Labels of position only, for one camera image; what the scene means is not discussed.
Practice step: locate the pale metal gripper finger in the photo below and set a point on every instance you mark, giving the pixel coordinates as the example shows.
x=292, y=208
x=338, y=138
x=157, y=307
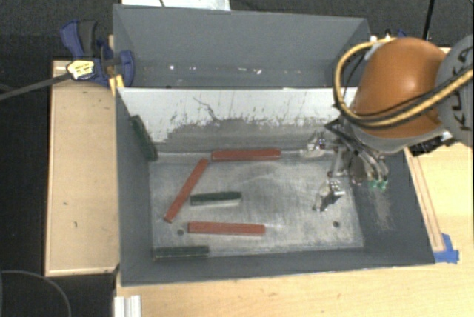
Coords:
x=315, y=145
x=330, y=193

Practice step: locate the grey metal bin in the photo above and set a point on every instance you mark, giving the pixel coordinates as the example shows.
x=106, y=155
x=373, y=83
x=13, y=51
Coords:
x=259, y=182

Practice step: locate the red-brown flat block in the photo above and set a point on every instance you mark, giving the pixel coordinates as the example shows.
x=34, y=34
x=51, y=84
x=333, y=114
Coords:
x=246, y=154
x=226, y=228
x=187, y=189

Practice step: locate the dark green flat block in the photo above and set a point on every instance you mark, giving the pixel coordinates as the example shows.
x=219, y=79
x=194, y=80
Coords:
x=143, y=138
x=181, y=252
x=215, y=197

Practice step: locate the pale wood flat board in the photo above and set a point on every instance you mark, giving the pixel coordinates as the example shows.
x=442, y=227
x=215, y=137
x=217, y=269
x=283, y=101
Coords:
x=83, y=175

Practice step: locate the black cylinder on white bracket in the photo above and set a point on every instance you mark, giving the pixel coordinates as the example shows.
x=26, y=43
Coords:
x=429, y=146

